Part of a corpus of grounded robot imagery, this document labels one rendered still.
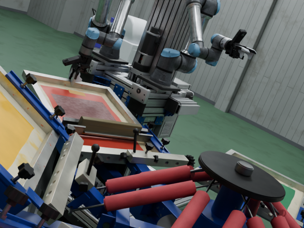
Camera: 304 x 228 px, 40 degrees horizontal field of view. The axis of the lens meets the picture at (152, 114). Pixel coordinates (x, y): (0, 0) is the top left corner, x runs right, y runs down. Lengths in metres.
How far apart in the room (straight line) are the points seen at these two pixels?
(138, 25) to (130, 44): 0.38
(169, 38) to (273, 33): 6.60
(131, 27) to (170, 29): 4.34
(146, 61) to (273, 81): 6.55
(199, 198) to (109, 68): 1.89
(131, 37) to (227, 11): 3.33
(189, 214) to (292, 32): 8.21
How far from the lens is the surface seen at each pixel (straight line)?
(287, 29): 9.37
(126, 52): 7.23
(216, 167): 1.39
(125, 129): 2.15
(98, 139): 2.12
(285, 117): 9.22
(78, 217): 3.11
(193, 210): 1.29
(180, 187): 1.36
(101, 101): 2.57
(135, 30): 7.30
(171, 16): 2.98
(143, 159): 1.87
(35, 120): 1.65
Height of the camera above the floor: 1.75
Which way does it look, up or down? 15 degrees down
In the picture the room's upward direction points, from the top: 21 degrees clockwise
